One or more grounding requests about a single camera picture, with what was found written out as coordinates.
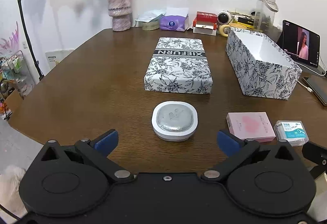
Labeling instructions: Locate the clear plastic jug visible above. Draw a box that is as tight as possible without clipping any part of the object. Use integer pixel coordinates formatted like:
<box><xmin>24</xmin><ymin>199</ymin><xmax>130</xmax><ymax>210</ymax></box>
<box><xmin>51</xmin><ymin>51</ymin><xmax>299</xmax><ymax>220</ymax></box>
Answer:
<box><xmin>255</xmin><ymin>0</ymin><xmax>279</xmax><ymax>33</ymax></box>

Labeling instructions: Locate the white round case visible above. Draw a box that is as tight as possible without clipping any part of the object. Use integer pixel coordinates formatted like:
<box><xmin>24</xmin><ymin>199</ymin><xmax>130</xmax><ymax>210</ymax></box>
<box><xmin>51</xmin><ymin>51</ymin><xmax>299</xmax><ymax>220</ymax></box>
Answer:
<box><xmin>151</xmin><ymin>101</ymin><xmax>199</xmax><ymax>142</ymax></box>

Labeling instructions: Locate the brown wooden desktop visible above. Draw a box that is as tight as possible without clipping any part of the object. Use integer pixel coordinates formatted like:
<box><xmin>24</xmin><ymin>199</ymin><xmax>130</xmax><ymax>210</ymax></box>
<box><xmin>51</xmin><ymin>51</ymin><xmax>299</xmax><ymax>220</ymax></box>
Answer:
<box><xmin>8</xmin><ymin>27</ymin><xmax>327</xmax><ymax>174</ymax></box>

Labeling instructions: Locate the clear dental floss box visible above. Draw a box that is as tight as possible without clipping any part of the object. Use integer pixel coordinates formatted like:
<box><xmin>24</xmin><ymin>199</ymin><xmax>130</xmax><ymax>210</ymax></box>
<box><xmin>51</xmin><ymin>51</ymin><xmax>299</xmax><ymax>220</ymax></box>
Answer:
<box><xmin>274</xmin><ymin>120</ymin><xmax>309</xmax><ymax>147</ymax></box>

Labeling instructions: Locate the white charging cable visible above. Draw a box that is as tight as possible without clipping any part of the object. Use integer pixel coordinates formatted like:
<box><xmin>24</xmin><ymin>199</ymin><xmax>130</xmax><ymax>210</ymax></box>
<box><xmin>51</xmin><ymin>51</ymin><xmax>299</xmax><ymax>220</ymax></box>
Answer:
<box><xmin>298</xmin><ymin>70</ymin><xmax>327</xmax><ymax>93</ymax></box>

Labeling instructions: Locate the pink box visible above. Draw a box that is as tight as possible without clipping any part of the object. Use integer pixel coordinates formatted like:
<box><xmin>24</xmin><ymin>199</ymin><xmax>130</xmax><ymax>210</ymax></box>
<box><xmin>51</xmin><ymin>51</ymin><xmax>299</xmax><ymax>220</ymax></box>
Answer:
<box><xmin>226</xmin><ymin>112</ymin><xmax>277</xmax><ymax>142</ymax></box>

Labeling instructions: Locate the white board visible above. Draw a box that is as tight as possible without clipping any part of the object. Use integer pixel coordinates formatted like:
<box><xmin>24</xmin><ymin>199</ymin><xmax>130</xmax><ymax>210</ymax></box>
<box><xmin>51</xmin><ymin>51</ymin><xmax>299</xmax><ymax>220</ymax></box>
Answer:
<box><xmin>45</xmin><ymin>49</ymin><xmax>75</xmax><ymax>70</ymax></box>

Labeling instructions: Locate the wire storage rack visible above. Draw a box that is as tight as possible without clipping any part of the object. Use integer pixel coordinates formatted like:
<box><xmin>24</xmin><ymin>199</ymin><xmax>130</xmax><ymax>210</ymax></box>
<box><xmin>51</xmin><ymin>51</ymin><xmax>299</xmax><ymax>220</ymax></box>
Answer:
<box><xmin>0</xmin><ymin>50</ymin><xmax>35</xmax><ymax>120</ymax></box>

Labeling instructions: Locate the pink mottled vase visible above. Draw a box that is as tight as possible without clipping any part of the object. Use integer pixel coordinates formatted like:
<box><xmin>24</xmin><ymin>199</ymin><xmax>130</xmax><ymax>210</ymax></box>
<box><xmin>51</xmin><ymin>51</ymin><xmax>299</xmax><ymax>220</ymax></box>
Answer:
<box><xmin>107</xmin><ymin>0</ymin><xmax>132</xmax><ymax>32</ymax></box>

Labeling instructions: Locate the dark flat phone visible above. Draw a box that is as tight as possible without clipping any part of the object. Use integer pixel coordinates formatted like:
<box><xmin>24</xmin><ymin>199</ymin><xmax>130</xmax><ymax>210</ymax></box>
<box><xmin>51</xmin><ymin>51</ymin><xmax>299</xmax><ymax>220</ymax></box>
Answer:
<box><xmin>303</xmin><ymin>77</ymin><xmax>327</xmax><ymax>106</ymax></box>

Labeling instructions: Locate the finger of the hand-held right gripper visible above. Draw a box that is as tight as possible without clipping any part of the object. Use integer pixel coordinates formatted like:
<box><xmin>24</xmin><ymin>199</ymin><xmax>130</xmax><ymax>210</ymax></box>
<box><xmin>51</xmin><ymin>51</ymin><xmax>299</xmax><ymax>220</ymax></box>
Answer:
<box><xmin>301</xmin><ymin>141</ymin><xmax>327</xmax><ymax>180</ymax></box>

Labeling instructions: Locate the white fluffy fur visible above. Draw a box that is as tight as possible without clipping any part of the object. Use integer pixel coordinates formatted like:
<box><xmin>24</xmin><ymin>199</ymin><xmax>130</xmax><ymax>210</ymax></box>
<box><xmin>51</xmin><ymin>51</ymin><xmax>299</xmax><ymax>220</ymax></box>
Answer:
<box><xmin>0</xmin><ymin>165</ymin><xmax>27</xmax><ymax>217</ymax></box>

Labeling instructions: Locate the purple tissue pack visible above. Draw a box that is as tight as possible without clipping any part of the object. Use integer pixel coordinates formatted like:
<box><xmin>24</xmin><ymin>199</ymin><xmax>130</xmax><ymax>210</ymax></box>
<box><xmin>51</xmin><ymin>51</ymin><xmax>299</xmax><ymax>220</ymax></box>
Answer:
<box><xmin>160</xmin><ymin>7</ymin><xmax>190</xmax><ymax>33</ymax></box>

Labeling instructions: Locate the black lamp stand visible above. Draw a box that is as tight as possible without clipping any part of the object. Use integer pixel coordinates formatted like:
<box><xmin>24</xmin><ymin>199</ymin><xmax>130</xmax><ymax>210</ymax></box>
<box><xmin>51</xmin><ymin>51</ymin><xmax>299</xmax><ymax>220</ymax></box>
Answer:
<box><xmin>11</xmin><ymin>0</ymin><xmax>45</xmax><ymax>82</ymax></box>

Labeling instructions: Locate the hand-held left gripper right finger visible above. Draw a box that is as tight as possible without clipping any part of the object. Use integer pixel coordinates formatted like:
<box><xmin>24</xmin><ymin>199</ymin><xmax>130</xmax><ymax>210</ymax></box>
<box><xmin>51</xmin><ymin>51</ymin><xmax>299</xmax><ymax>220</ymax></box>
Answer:
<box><xmin>200</xmin><ymin>129</ymin><xmax>297</xmax><ymax>184</ymax></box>

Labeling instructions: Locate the red and white box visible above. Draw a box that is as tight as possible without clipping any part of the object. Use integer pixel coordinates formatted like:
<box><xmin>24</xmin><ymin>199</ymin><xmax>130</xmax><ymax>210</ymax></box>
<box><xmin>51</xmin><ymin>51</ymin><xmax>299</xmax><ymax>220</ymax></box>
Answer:
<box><xmin>193</xmin><ymin>11</ymin><xmax>218</xmax><ymax>35</ymax></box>

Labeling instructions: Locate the yellow mug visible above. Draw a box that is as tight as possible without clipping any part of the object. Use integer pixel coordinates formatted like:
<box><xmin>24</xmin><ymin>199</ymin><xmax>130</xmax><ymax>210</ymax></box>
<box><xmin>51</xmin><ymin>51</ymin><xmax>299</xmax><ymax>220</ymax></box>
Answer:
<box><xmin>219</xmin><ymin>23</ymin><xmax>247</xmax><ymax>37</ymax></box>

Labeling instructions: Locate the black and yellow box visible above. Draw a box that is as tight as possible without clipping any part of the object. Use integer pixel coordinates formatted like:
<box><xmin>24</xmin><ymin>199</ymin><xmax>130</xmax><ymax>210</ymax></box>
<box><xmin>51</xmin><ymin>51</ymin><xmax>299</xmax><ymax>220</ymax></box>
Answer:
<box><xmin>234</xmin><ymin>13</ymin><xmax>256</xmax><ymax>31</ymax></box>

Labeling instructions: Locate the braided black cable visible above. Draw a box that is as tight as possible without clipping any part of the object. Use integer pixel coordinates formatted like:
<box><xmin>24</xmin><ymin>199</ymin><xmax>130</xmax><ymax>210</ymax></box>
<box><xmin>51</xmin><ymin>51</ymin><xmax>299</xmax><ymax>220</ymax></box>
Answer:
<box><xmin>0</xmin><ymin>203</ymin><xmax>21</xmax><ymax>222</ymax></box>

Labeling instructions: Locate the tablet with folio stand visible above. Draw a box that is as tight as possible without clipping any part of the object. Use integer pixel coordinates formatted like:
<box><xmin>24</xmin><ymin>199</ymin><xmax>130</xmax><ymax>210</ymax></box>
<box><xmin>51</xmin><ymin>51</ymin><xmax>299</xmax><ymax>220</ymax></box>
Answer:
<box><xmin>277</xmin><ymin>20</ymin><xmax>327</xmax><ymax>79</ymax></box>

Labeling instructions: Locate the floral box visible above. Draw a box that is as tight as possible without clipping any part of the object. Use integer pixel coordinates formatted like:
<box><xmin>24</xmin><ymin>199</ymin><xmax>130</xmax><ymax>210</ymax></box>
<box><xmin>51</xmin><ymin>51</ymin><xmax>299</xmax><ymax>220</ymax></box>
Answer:
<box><xmin>225</xmin><ymin>28</ymin><xmax>303</xmax><ymax>100</ymax></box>

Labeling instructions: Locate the floral box lid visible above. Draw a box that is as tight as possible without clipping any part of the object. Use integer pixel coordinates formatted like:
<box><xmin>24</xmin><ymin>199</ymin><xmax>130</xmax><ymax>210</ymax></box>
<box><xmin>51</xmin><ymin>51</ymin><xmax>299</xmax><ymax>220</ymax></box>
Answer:
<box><xmin>144</xmin><ymin>37</ymin><xmax>213</xmax><ymax>94</ymax></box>

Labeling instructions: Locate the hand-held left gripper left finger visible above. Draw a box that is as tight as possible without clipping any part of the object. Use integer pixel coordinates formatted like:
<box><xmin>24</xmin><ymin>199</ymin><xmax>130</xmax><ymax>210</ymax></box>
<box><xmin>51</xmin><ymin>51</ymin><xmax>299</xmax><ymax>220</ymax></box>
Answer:
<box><xmin>38</xmin><ymin>129</ymin><xmax>134</xmax><ymax>184</ymax></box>

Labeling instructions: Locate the purple feathery decoration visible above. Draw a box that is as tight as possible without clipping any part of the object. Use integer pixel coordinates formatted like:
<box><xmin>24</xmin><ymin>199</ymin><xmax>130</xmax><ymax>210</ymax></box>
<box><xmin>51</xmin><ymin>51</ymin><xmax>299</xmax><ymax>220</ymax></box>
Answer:
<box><xmin>0</xmin><ymin>22</ymin><xmax>20</xmax><ymax>51</ymax></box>

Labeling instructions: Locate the white round camera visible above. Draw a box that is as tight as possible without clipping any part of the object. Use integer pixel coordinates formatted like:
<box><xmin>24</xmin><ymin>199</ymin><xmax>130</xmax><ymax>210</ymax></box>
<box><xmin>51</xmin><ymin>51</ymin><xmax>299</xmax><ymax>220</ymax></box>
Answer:
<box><xmin>217</xmin><ymin>11</ymin><xmax>234</xmax><ymax>26</ymax></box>

